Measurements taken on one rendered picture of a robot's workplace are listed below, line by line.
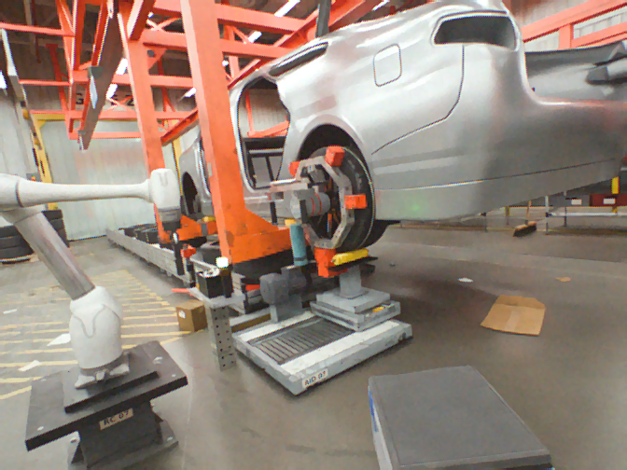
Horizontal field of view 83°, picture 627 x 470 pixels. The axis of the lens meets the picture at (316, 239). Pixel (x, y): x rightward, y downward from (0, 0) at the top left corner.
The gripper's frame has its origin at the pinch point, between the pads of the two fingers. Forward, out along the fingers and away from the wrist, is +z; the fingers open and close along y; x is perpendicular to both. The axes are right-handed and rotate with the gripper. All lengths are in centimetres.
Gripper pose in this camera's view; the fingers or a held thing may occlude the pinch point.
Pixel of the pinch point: (180, 267)
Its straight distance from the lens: 164.1
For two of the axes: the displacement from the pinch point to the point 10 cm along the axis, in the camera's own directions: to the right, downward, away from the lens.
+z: 1.0, 9.7, 2.1
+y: 4.5, 1.5, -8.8
